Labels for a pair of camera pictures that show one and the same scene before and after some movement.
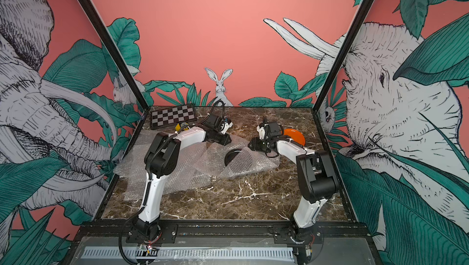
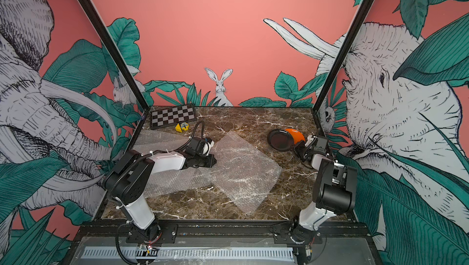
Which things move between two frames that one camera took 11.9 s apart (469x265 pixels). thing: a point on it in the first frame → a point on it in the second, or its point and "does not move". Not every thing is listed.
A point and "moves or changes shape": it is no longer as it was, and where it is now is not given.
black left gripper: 226,138 → 211,161
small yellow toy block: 178,127 does not move
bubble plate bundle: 210,157 moves or changes shape
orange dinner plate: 295,135 does not move
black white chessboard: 167,118 does not move
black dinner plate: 230,155 moves or changes shape
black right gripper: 256,145 → 298,148
